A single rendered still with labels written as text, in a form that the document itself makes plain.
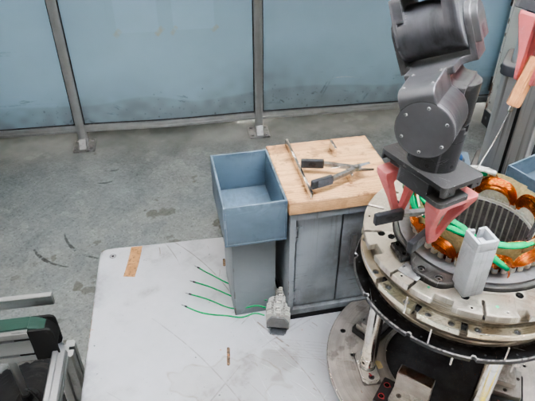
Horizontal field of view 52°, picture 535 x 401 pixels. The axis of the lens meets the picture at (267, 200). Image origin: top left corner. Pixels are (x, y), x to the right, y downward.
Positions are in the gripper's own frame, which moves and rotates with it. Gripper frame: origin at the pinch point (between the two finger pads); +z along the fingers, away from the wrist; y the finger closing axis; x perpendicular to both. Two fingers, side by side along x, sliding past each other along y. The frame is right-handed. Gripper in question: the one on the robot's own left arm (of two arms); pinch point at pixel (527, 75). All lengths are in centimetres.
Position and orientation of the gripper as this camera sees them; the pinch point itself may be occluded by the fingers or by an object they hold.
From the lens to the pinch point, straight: 72.5
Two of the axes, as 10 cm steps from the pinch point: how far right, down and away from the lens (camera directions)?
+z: -3.0, 8.6, 4.1
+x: 6.6, -1.2, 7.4
